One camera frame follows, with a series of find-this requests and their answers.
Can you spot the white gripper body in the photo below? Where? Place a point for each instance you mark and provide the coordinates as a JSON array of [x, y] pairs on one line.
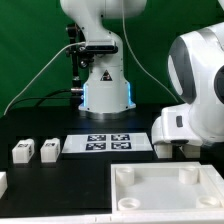
[[172, 127]]

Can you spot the white square table top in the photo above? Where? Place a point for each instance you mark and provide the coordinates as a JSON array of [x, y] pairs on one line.
[[166, 187]]

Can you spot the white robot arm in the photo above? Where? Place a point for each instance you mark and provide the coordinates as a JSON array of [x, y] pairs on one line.
[[195, 68]]

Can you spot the white tag sheet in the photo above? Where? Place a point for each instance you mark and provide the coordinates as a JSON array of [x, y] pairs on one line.
[[97, 143]]

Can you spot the white left obstacle block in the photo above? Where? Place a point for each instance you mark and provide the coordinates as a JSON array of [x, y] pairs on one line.
[[3, 183]]

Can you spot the white front rail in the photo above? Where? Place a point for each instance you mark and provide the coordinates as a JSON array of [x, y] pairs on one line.
[[202, 217]]

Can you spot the black camera stand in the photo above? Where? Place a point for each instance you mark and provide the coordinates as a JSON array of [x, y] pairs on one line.
[[75, 35]]

